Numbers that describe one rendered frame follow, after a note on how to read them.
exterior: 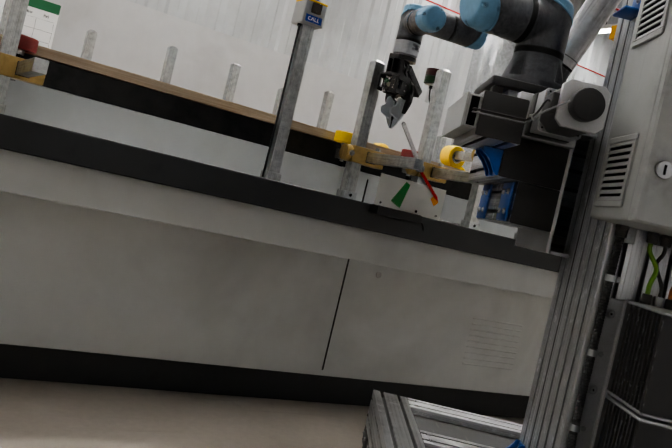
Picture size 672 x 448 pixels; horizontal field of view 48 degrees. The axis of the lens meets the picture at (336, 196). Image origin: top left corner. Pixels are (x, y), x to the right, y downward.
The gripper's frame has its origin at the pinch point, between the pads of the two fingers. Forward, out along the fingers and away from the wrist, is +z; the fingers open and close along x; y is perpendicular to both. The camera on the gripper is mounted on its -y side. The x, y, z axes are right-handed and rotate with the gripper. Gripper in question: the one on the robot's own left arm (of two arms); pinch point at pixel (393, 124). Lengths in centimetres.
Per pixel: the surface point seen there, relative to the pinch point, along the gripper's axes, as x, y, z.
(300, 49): -16.8, 28.2, -13.3
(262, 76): -588, -492, -108
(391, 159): 6.3, 5.2, 10.7
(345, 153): -9.4, 7.0, 11.6
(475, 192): 8.0, -42.8, 12.4
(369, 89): -8.3, 4.5, -8.8
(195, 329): -38, 23, 74
